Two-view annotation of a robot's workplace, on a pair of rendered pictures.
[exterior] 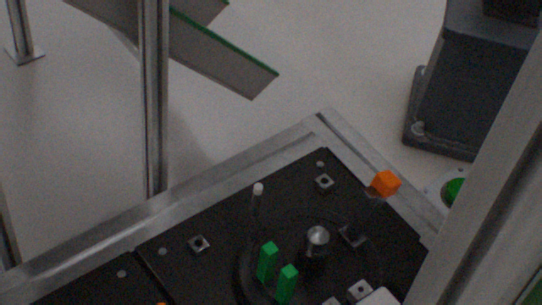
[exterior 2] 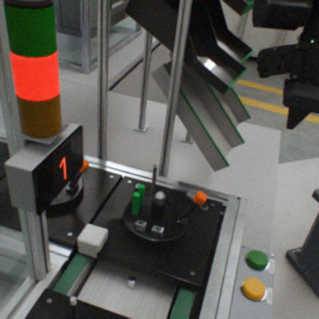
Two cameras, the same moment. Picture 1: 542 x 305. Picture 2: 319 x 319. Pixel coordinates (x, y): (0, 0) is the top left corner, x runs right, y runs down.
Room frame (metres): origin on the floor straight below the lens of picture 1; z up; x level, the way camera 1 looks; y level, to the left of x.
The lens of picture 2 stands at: (0.11, -0.52, 1.51)
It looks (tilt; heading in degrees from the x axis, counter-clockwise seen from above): 35 degrees down; 61
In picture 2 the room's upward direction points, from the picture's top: 7 degrees clockwise
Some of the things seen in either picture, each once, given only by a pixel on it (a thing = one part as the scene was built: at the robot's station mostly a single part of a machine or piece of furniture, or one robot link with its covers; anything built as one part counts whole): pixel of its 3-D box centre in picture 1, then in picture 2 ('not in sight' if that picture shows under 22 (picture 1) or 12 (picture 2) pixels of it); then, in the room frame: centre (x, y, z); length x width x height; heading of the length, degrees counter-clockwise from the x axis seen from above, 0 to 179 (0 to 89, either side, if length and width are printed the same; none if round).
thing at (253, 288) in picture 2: not in sight; (253, 290); (0.49, -0.24, 0.96); 0.04 x 0.04 x 0.02
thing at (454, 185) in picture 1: (461, 196); (257, 260); (0.54, -0.19, 0.96); 0.04 x 0.04 x 0.02
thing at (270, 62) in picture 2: not in sight; (279, 58); (0.53, -0.10, 1.33); 0.07 x 0.07 x 0.06; 46
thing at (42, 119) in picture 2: not in sight; (40, 110); (0.18, -0.09, 1.28); 0.05 x 0.05 x 0.05
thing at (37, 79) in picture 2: not in sight; (36, 71); (0.18, -0.09, 1.33); 0.05 x 0.05 x 0.05
